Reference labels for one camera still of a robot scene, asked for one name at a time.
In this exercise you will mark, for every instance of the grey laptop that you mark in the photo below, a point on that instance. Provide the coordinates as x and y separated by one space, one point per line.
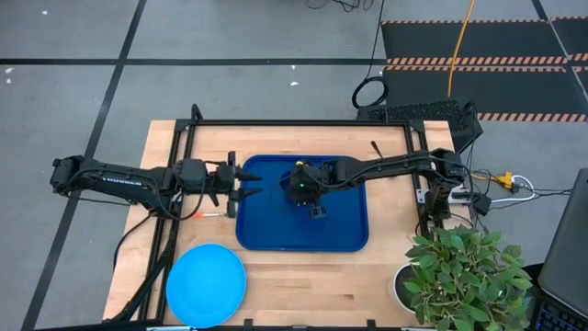
567 239

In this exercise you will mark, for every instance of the white plant pot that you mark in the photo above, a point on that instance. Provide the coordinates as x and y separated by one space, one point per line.
400 289

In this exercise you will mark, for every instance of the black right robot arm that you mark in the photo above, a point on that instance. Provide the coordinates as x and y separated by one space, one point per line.
390 165

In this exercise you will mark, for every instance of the blue plastic tray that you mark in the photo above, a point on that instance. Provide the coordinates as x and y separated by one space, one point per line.
275 230

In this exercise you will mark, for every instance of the light blue round plate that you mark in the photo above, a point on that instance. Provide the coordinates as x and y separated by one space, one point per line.
206 285

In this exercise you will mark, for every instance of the black power adapter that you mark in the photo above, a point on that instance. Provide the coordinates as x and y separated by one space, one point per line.
481 204

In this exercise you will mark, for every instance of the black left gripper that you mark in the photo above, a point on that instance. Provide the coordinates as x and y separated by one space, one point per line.
225 177

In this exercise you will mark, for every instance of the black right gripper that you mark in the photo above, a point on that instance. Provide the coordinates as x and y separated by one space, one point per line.
303 188

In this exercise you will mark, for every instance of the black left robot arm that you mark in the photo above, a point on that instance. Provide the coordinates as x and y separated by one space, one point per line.
128 181

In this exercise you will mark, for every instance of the dark metal spoon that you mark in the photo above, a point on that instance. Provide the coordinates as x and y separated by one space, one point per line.
376 149

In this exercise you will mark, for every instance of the yellow plug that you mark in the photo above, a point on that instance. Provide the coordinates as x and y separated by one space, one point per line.
505 179

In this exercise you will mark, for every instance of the black perforated computer case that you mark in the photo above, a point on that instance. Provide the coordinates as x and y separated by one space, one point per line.
413 111

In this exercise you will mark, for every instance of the black striped floor mat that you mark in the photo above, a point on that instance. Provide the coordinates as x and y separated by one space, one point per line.
482 87

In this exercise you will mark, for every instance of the black aluminium table frame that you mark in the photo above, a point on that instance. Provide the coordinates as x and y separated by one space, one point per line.
294 122

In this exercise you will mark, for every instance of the green leafy plant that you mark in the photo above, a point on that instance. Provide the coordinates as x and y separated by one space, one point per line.
464 276

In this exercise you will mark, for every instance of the black keyboard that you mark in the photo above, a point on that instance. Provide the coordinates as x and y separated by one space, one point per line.
556 319

